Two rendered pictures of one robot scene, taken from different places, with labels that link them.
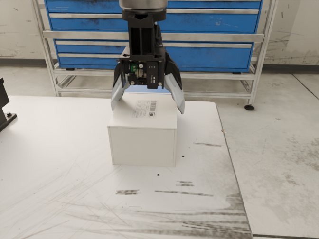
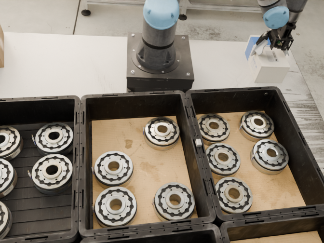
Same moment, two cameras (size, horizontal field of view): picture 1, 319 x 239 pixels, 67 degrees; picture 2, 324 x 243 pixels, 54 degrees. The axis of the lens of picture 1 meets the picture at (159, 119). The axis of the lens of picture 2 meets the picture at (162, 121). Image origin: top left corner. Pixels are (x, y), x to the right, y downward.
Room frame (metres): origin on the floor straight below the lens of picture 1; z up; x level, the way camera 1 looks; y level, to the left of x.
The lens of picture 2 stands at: (-0.54, 0.66, 1.60)
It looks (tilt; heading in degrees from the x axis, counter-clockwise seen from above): 52 degrees down; 347
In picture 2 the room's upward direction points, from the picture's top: 8 degrees clockwise
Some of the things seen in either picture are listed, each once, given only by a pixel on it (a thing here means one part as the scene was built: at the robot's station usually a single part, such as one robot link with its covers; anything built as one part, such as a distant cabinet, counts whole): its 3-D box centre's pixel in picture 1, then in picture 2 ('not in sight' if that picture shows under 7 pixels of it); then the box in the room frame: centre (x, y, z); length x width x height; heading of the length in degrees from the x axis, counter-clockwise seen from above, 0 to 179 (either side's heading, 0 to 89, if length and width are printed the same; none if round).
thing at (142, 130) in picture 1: (148, 118); (265, 58); (0.44, 0.02, 0.75); 0.20 x 0.12 x 0.09; 176
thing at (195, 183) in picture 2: not in sight; (140, 163); (-0.11, 0.61, 0.87); 0.40 x 0.30 x 0.11; 2
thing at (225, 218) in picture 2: not in sight; (251, 144); (-0.10, 0.31, 0.92); 0.40 x 0.30 x 0.02; 2
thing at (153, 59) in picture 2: not in sight; (156, 46); (0.39, 0.51, 0.85); 0.15 x 0.15 x 0.10
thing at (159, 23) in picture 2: not in sight; (160, 18); (0.39, 0.50, 0.97); 0.13 x 0.12 x 0.14; 168
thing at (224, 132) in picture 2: not in sight; (213, 127); (0.00, 0.38, 0.86); 0.10 x 0.10 x 0.01
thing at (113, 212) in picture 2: not in sight; (115, 205); (-0.22, 0.67, 0.86); 0.05 x 0.05 x 0.01
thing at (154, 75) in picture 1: (144, 49); (281, 32); (0.41, 0.03, 0.90); 0.09 x 0.08 x 0.12; 176
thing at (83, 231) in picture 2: not in sight; (140, 153); (-0.11, 0.61, 0.92); 0.40 x 0.30 x 0.02; 2
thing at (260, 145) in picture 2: not in sight; (270, 154); (-0.10, 0.23, 0.86); 0.10 x 0.10 x 0.01
